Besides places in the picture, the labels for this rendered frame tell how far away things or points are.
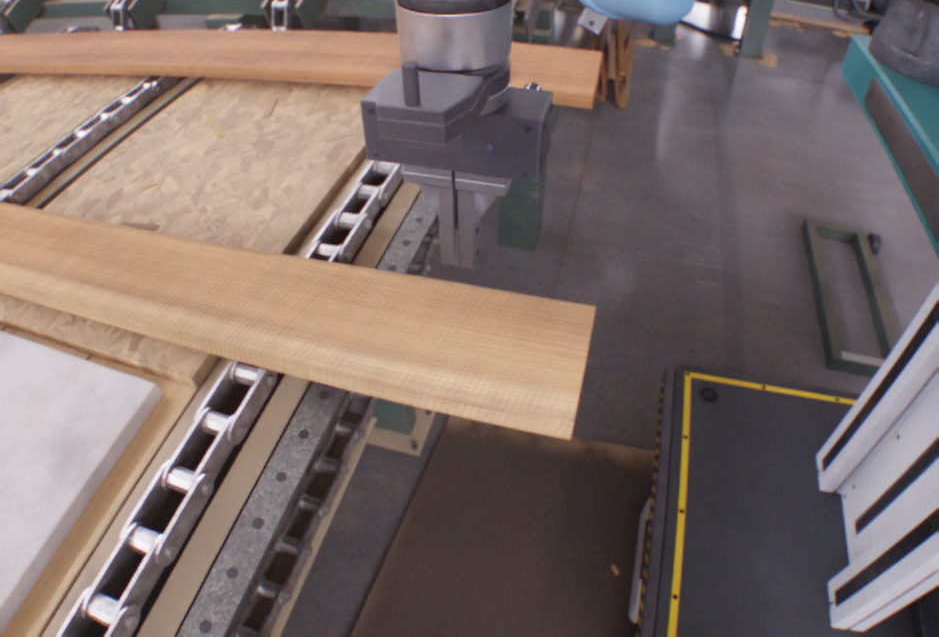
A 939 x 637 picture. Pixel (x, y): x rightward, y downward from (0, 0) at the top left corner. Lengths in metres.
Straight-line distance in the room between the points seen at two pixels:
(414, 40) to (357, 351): 0.31
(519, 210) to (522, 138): 1.54
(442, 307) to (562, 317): 0.12
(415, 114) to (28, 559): 0.52
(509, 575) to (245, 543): 0.90
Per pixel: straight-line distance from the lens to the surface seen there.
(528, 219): 1.96
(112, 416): 0.69
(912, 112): 0.73
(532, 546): 1.42
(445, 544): 1.42
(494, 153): 0.42
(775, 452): 1.27
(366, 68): 1.15
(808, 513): 1.23
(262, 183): 0.94
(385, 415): 1.52
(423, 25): 0.38
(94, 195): 1.07
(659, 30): 3.88
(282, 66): 1.22
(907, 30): 0.83
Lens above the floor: 1.32
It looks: 44 degrees down
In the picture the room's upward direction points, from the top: 1 degrees counter-clockwise
